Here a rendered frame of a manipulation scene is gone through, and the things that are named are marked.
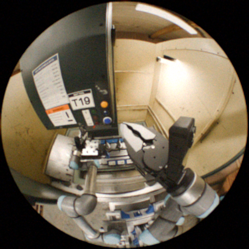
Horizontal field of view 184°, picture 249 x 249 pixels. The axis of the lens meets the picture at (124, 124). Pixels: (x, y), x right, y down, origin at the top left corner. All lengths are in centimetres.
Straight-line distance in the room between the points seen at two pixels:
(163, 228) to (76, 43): 57
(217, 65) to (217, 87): 17
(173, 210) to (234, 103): 63
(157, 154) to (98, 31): 35
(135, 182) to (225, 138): 108
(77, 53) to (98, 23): 12
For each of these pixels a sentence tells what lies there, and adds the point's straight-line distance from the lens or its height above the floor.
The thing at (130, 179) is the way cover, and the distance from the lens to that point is 113.
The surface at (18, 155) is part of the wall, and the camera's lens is 140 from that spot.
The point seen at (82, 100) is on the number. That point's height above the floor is 175.
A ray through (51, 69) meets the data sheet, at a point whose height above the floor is 190.
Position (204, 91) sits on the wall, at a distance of 74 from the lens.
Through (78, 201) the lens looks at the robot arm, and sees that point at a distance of 49.
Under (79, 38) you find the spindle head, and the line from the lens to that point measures 29.
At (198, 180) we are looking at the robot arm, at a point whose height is 173.
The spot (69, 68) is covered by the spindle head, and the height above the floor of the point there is 187.
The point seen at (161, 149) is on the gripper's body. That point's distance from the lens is 16.
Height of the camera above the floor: 185
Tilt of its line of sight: 45 degrees down
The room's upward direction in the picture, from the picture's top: straight up
